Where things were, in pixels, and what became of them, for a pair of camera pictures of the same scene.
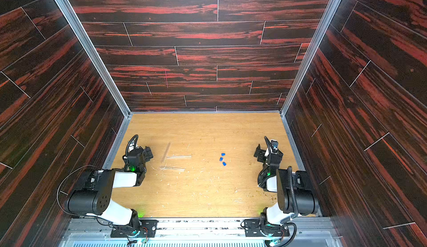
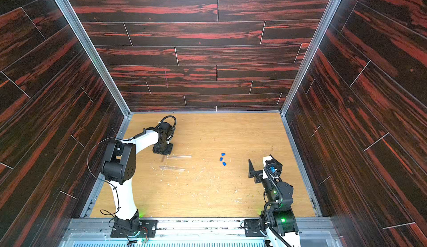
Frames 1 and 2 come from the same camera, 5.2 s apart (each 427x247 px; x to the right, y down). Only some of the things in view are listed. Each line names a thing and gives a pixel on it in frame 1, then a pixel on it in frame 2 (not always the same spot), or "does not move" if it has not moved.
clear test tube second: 179,157 does not move
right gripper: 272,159 to 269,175
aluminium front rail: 201,232 does not move
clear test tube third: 173,168 does not move
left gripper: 144,154 to 168,152
